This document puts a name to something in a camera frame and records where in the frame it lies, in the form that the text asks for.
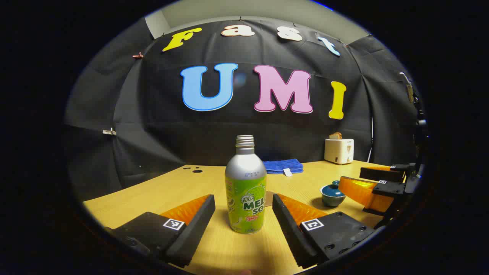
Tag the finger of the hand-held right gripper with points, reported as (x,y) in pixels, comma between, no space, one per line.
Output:
(387,189)
(382,175)

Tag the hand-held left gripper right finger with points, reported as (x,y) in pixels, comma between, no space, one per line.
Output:
(286,229)

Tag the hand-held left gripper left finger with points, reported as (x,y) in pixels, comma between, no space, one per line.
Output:
(195,229)

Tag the round brown coaster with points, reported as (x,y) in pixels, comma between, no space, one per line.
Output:
(269,198)

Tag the silver green water bottle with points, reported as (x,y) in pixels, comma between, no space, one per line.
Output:
(244,172)

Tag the white toaster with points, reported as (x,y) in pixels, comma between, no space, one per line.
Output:
(338,151)

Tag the bread slice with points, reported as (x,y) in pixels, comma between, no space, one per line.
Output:
(335,136)

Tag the folded blue towel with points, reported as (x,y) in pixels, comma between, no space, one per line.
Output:
(282,166)

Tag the black backdrop cloth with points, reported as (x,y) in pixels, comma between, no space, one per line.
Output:
(153,133)

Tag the white clip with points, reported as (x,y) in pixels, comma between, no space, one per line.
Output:
(109,132)

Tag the red clip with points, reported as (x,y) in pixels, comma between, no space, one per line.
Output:
(138,55)

